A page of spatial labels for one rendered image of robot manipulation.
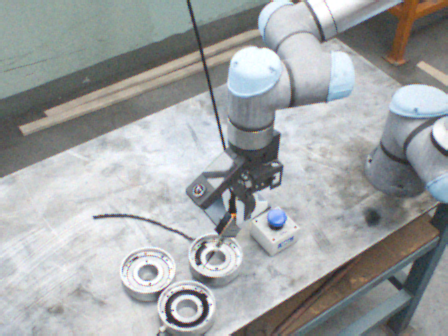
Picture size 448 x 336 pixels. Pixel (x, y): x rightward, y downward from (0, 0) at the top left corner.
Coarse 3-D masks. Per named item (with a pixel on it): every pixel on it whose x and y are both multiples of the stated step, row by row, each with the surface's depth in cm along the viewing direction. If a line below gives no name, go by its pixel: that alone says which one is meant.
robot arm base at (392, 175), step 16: (368, 160) 142; (384, 160) 135; (400, 160) 132; (368, 176) 140; (384, 176) 136; (400, 176) 134; (416, 176) 134; (384, 192) 138; (400, 192) 136; (416, 192) 136
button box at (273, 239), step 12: (264, 216) 126; (288, 216) 126; (252, 228) 126; (264, 228) 124; (276, 228) 124; (288, 228) 124; (264, 240) 124; (276, 240) 122; (288, 240) 125; (276, 252) 125
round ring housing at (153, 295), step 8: (144, 248) 120; (152, 248) 120; (128, 256) 119; (136, 256) 120; (144, 256) 121; (152, 256) 121; (160, 256) 120; (168, 256) 119; (128, 264) 119; (144, 264) 119; (152, 264) 119; (160, 264) 119; (168, 264) 119; (120, 272) 116; (136, 272) 118; (144, 272) 121; (152, 272) 121; (160, 272) 118; (128, 280) 116; (136, 280) 116; (152, 280) 117; (160, 280) 117; (168, 280) 117; (128, 288) 114; (160, 288) 114; (136, 296) 115; (144, 296) 114; (152, 296) 114
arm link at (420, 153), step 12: (444, 120) 116; (420, 132) 122; (432, 132) 116; (444, 132) 114; (420, 144) 121; (432, 144) 116; (444, 144) 113; (408, 156) 125; (420, 156) 120; (432, 156) 116; (444, 156) 114; (420, 168) 121; (432, 168) 117; (444, 168) 115; (432, 180) 117; (444, 180) 115; (432, 192) 118; (444, 192) 116
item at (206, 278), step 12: (204, 240) 123; (216, 240) 124; (228, 240) 123; (192, 252) 121; (204, 252) 121; (216, 252) 123; (228, 252) 122; (240, 252) 121; (192, 264) 118; (204, 264) 119; (228, 264) 120; (240, 264) 119; (204, 276) 117; (216, 276) 116; (228, 276) 117
